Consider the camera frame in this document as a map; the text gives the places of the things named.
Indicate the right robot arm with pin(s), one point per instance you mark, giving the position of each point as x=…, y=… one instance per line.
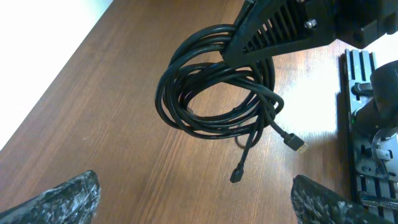
x=274, y=27

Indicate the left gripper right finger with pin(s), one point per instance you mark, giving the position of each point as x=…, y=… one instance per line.
x=315, y=203

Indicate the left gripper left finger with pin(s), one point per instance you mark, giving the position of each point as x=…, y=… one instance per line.
x=74, y=201

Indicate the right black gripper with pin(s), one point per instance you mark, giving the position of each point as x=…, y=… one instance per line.
x=277, y=27

